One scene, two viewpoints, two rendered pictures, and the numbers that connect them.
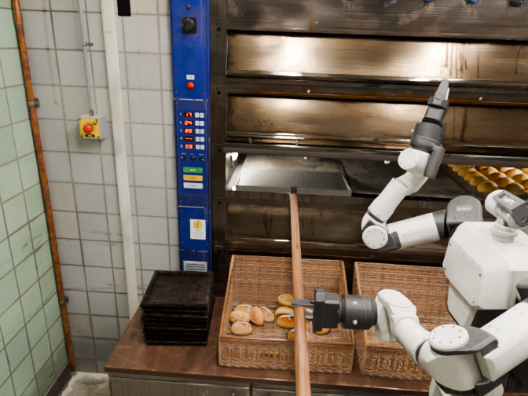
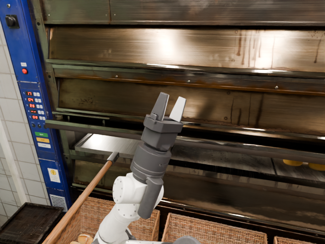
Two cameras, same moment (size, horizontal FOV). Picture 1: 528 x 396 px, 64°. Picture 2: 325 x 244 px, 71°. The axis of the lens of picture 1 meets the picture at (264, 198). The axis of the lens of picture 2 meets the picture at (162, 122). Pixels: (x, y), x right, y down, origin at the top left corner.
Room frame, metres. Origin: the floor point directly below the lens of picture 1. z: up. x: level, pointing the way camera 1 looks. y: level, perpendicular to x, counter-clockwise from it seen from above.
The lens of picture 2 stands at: (0.85, -0.63, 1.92)
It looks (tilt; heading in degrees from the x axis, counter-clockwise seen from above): 25 degrees down; 12
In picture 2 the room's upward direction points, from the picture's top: straight up
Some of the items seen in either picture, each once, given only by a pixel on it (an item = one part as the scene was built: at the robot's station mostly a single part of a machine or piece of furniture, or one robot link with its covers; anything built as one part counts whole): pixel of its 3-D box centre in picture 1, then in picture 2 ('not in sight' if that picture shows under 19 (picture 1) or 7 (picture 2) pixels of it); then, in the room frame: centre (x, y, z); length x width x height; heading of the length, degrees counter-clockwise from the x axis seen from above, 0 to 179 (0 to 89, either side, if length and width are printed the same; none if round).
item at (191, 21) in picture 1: (188, 19); (8, 16); (1.86, 0.33, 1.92); 0.06 x 0.04 x 0.11; 87
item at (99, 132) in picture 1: (93, 126); not in sight; (1.89, 0.78, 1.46); 0.10 x 0.07 x 0.10; 87
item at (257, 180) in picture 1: (292, 178); (128, 139); (2.07, -0.14, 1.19); 0.55 x 0.36 x 0.03; 88
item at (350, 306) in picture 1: (336, 311); not in sight; (0.95, -0.20, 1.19); 0.12 x 0.10 x 0.13; 88
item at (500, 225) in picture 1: (507, 213); not in sight; (1.01, -0.62, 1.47); 0.10 x 0.07 x 0.09; 3
